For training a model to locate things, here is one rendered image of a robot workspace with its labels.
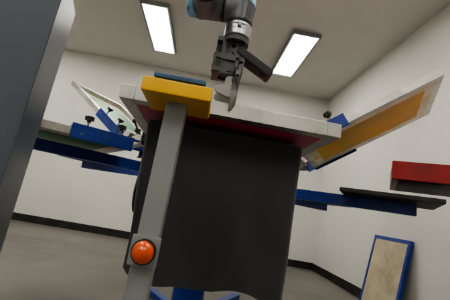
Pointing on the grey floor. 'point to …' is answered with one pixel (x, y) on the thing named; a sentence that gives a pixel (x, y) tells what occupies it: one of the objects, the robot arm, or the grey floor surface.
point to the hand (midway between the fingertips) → (232, 109)
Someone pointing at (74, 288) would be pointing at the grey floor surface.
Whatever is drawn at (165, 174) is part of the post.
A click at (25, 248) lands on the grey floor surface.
